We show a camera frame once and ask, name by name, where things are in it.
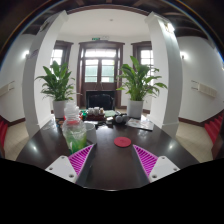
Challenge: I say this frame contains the dark wooden framed window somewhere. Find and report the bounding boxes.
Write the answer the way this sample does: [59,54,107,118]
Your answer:
[131,41,155,73]
[49,40,74,68]

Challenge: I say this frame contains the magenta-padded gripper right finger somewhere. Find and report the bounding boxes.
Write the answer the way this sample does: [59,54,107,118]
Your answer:
[129,144,181,184]

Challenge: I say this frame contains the flat round red coaster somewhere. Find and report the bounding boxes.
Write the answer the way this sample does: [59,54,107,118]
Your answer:
[113,136,132,148]

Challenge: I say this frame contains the potted plant in white pot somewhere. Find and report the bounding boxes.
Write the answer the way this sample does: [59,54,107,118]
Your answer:
[34,60,78,119]
[115,55,168,119]

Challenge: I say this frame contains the green book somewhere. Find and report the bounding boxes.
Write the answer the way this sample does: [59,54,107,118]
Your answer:
[103,109,118,118]

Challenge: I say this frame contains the red carpeted stairs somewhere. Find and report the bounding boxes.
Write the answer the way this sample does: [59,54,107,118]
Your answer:
[0,116,9,149]
[203,111,224,144]

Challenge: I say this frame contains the clear bottle with green drink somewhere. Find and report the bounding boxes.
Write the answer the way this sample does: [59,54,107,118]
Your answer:
[62,101,88,155]

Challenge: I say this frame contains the column lamp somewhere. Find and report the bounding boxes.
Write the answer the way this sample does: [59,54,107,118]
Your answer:
[164,21,176,34]

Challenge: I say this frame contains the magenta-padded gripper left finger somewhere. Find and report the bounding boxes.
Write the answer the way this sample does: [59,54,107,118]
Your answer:
[44,143,98,184]

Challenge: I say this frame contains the dark wooden glazed door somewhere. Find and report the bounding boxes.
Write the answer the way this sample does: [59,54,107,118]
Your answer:
[77,40,125,108]

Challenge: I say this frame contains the black chair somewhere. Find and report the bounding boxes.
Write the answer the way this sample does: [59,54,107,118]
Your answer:
[85,90,116,111]

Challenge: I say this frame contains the grey round objects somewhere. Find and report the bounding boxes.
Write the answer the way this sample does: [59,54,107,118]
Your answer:
[114,113,129,125]

